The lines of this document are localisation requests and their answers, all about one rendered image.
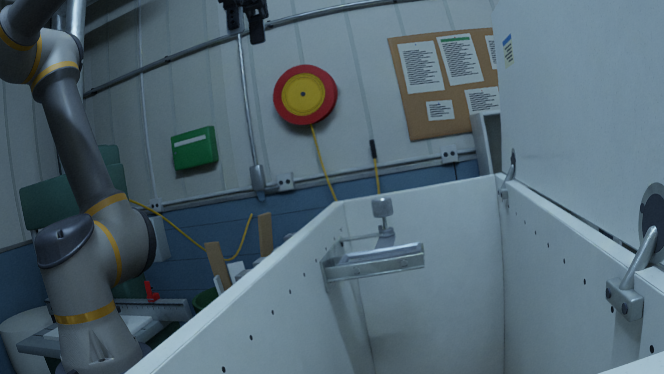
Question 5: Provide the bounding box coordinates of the white cabinet carcass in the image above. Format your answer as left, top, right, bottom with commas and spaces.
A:
124, 173, 664, 374

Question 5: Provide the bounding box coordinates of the grey upright wall conduit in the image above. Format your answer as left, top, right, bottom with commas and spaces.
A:
236, 30, 268, 203

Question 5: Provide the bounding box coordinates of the green round bin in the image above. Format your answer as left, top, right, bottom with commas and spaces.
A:
192, 287, 220, 313

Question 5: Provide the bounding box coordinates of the white round drum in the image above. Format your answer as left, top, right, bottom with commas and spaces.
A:
0, 305, 54, 374

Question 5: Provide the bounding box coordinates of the white cabinet door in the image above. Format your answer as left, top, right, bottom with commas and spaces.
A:
491, 0, 664, 251

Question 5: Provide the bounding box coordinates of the green wall box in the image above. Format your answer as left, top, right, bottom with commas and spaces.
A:
170, 125, 220, 173

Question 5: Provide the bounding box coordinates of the cork notice board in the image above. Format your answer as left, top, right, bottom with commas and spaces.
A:
387, 27, 500, 143

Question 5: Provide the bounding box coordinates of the white board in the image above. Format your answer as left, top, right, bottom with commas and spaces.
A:
212, 259, 247, 295

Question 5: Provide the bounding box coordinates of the yellow cable with black grip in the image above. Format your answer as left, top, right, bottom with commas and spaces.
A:
368, 138, 382, 196

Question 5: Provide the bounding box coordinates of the yellow floor cable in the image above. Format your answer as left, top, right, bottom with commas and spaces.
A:
128, 199, 255, 263

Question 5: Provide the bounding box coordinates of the grey round depth knob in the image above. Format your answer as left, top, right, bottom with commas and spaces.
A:
370, 196, 395, 232

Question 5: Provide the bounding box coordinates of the brown wood board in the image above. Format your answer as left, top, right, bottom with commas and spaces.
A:
257, 210, 275, 259
203, 240, 233, 292

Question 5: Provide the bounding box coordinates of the grey metal mounting plate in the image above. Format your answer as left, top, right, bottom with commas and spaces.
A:
319, 227, 426, 285

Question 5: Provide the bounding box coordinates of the grey slanting wall conduit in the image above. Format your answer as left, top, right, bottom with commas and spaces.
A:
82, 0, 421, 100

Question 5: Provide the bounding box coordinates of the grey metal door hinge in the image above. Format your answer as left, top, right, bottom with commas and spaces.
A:
605, 182, 664, 323
497, 148, 518, 205

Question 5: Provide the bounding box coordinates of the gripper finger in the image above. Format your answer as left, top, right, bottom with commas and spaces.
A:
243, 0, 270, 46
218, 0, 243, 31

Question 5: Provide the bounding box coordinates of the yellow hose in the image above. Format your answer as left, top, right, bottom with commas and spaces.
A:
309, 124, 339, 203

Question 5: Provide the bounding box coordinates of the red and yellow hose reel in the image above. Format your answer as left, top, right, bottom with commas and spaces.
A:
272, 64, 339, 127

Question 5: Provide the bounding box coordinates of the grey wall cable trunking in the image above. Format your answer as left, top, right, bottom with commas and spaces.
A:
155, 149, 478, 213

